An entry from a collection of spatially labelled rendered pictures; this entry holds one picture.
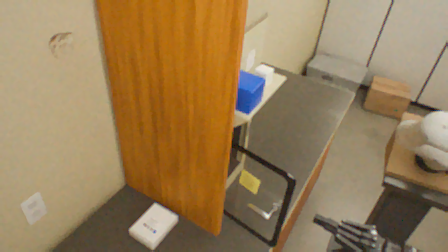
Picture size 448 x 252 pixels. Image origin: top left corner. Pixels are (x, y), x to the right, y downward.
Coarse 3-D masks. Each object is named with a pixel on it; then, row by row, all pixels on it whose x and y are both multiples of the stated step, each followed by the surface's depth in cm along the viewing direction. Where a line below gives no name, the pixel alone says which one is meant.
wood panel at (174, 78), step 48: (96, 0) 103; (144, 0) 93; (192, 0) 85; (240, 0) 78; (144, 48) 103; (192, 48) 93; (240, 48) 87; (144, 96) 115; (192, 96) 103; (144, 144) 131; (192, 144) 115; (144, 192) 151; (192, 192) 131
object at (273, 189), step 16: (240, 160) 118; (256, 160) 112; (240, 176) 122; (256, 176) 116; (272, 176) 111; (288, 176) 106; (240, 192) 127; (256, 192) 120; (272, 192) 115; (288, 192) 110; (224, 208) 139; (240, 208) 132; (288, 208) 114; (240, 224) 137; (256, 224) 130; (272, 224) 123; (272, 240) 128
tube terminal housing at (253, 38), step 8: (264, 24) 120; (248, 32) 110; (256, 32) 116; (264, 32) 123; (248, 40) 113; (256, 40) 119; (248, 48) 115; (256, 48) 122; (256, 56) 125; (256, 64) 128; (248, 72) 124; (248, 120) 147; (240, 144) 159
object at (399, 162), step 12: (396, 144) 172; (396, 156) 171; (408, 156) 170; (384, 168) 174; (396, 168) 170; (408, 168) 169; (420, 168) 168; (408, 180) 169; (420, 180) 167; (432, 180) 166; (444, 180) 165; (444, 192) 165
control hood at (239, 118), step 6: (276, 78) 127; (282, 78) 128; (270, 84) 124; (276, 84) 124; (264, 90) 121; (270, 90) 121; (264, 96) 118; (264, 102) 115; (258, 108) 112; (240, 114) 109; (252, 114) 110; (234, 120) 110; (240, 120) 109; (246, 120) 108; (234, 126) 112
